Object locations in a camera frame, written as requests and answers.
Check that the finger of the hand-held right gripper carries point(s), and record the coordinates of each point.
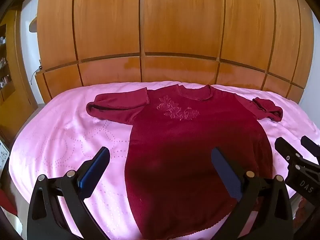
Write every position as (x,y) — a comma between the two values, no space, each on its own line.
(283,147)
(310,146)

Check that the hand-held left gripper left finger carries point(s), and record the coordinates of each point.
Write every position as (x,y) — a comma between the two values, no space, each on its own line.
(96,170)

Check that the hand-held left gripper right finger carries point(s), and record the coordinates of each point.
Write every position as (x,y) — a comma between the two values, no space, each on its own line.
(225,170)

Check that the dark red embroidered sweater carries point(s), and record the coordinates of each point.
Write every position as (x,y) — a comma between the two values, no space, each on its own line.
(175,135)

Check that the wooden clothes hanger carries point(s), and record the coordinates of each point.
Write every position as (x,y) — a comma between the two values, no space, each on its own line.
(33,25)

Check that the pink dotted bedspread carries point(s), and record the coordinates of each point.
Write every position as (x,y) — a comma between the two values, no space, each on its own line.
(62,130)

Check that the white patterned box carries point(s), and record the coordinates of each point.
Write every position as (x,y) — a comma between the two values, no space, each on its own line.
(3,153)

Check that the red cloth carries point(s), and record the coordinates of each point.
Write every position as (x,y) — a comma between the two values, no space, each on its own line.
(7,202)

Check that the wooden shelf unit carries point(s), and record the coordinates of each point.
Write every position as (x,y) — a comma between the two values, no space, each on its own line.
(15,102)

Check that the row of small bottles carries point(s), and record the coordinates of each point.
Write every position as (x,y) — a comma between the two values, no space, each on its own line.
(3,62)

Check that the wooden wardrobe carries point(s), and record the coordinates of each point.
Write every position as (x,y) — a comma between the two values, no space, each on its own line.
(175,17)

